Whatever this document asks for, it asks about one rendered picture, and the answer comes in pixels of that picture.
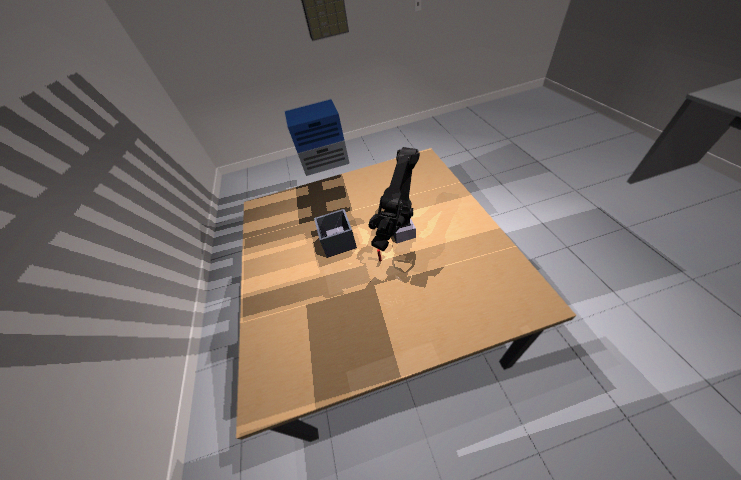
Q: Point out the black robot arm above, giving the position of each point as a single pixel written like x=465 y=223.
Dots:
x=395 y=199

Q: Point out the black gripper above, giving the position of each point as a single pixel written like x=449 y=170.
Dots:
x=383 y=244

